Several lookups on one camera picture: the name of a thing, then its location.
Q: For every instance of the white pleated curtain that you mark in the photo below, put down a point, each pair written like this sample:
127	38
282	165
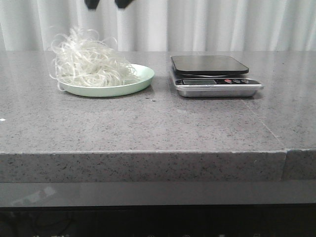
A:
165	25

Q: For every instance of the light green round plate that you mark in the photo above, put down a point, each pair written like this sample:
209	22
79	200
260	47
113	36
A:
145	75

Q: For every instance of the white vermicelli noodle bundle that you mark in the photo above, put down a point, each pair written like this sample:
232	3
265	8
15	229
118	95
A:
83	59

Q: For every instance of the black silver kitchen scale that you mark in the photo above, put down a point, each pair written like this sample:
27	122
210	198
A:
211	76

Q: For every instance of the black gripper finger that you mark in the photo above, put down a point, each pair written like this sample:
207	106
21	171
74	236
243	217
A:
123	4
91	4

